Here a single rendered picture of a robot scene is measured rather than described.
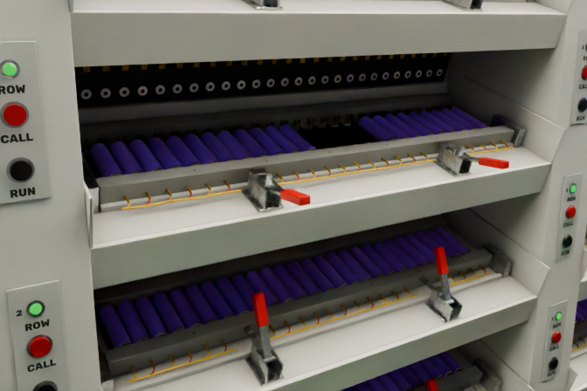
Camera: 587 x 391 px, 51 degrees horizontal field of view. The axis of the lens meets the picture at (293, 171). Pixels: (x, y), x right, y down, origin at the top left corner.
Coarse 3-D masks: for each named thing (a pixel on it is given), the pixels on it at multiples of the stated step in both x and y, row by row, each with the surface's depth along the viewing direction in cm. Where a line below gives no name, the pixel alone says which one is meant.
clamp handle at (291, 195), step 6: (264, 180) 62; (270, 180) 61; (264, 186) 62; (270, 186) 61; (276, 192) 59; (282, 192) 58; (288, 192) 58; (294, 192) 58; (282, 198) 58; (288, 198) 57; (294, 198) 56; (300, 198) 56; (306, 198) 56; (300, 204) 56; (306, 204) 56
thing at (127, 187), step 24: (360, 144) 73; (384, 144) 74; (408, 144) 75; (432, 144) 77; (456, 144) 80; (480, 144) 82; (192, 168) 62; (216, 168) 63; (240, 168) 63; (288, 168) 67; (312, 168) 69; (384, 168) 72; (120, 192) 58; (144, 192) 59; (168, 192) 60
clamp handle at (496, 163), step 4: (460, 148) 75; (464, 148) 75; (460, 152) 75; (460, 156) 75; (464, 156) 74; (468, 156) 74; (464, 160) 74; (468, 160) 74; (472, 160) 73; (476, 160) 72; (480, 160) 72; (484, 160) 71; (488, 160) 71; (492, 160) 71; (496, 160) 71; (500, 160) 70; (480, 164) 72; (484, 164) 71; (488, 164) 71; (492, 164) 70; (496, 164) 70; (500, 164) 69; (504, 164) 69; (508, 164) 70
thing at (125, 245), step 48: (240, 96) 76; (288, 96) 79; (336, 96) 83; (384, 96) 88; (480, 96) 91; (528, 144) 85; (96, 192) 56; (240, 192) 64; (336, 192) 67; (384, 192) 69; (432, 192) 72; (480, 192) 78; (528, 192) 83; (96, 240) 53; (144, 240) 55; (192, 240) 57; (240, 240) 61; (288, 240) 64; (96, 288) 55
